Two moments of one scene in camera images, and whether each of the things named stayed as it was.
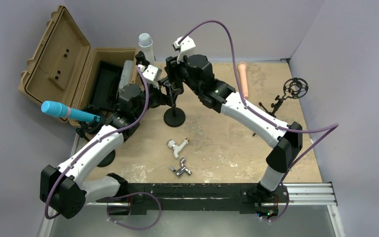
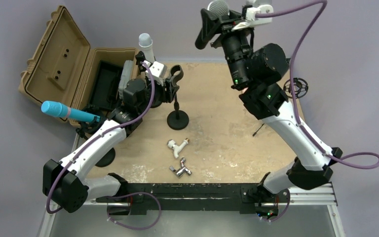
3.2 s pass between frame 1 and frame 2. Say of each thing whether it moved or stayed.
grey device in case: stayed
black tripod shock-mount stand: stayed
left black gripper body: stayed
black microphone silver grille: moved
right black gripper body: moved
